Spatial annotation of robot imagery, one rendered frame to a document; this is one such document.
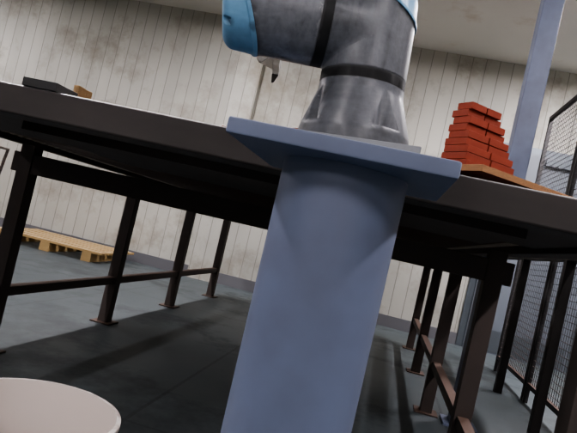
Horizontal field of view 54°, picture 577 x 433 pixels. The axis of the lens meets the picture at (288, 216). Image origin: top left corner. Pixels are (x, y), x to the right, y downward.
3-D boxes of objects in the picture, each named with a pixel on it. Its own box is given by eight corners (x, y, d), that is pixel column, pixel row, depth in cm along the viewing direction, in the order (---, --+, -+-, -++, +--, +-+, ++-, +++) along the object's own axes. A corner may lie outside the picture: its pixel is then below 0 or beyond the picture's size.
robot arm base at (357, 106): (399, 145, 68) (413, 64, 68) (281, 131, 72) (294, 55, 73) (411, 166, 82) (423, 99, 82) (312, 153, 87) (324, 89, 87)
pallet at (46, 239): (134, 263, 642) (136, 253, 642) (96, 265, 557) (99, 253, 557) (37, 238, 664) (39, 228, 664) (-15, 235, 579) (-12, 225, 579)
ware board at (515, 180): (597, 212, 172) (598, 206, 172) (481, 170, 148) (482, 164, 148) (474, 202, 216) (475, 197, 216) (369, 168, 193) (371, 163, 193)
